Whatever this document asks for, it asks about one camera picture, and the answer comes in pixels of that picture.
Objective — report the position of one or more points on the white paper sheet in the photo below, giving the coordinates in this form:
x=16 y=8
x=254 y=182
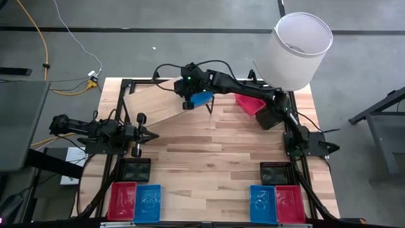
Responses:
x=74 y=156

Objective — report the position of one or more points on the black flat bar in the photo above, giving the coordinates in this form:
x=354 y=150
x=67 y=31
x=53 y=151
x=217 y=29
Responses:
x=16 y=71

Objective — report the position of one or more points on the yellow plug connector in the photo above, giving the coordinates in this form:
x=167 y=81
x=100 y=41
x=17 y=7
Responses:
x=91 y=84

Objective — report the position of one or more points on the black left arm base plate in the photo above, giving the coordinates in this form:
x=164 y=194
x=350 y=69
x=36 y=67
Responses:
x=101 y=150

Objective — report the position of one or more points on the white shade silver table lamp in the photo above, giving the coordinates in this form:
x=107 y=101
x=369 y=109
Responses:
x=294 y=57

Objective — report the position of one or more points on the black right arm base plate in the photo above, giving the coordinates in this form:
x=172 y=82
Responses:
x=316 y=142

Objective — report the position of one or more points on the silver metal bracket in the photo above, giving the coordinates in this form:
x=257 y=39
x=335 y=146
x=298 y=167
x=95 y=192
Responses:
x=294 y=225
x=117 y=225

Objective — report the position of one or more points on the red plastic basket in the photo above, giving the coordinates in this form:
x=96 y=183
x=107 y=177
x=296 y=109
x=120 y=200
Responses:
x=289 y=204
x=250 y=104
x=121 y=201

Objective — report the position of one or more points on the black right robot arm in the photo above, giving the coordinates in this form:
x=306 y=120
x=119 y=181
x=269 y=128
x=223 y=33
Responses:
x=246 y=85

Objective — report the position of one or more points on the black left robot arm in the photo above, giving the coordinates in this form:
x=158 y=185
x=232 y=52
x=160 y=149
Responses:
x=79 y=126

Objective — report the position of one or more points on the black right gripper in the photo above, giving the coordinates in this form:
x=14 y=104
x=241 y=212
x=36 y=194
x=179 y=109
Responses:
x=196 y=80

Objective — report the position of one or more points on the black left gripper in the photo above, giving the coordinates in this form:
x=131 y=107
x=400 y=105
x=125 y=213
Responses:
x=134 y=134

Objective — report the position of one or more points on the dark metal desk frame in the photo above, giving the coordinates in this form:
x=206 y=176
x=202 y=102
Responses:
x=381 y=149

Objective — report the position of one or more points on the grey desk top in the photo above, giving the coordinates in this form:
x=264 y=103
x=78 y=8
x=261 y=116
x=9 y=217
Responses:
x=22 y=126

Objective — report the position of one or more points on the black plastic basket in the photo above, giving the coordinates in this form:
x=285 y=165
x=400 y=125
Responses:
x=267 y=120
x=134 y=170
x=276 y=174

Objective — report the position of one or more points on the black beam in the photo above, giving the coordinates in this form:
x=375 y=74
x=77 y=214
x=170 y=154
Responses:
x=53 y=163

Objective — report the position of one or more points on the black metal table frame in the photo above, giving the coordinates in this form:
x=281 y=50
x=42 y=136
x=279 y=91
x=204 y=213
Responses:
x=142 y=81

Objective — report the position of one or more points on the white power adapter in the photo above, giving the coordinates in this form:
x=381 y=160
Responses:
x=92 y=74

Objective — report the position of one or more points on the wooden shelf with black legs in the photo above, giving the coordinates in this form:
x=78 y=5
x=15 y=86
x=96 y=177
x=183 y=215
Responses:
x=152 y=104

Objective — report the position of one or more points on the blue plastic basket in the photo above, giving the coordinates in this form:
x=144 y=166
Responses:
x=147 y=202
x=202 y=98
x=262 y=204

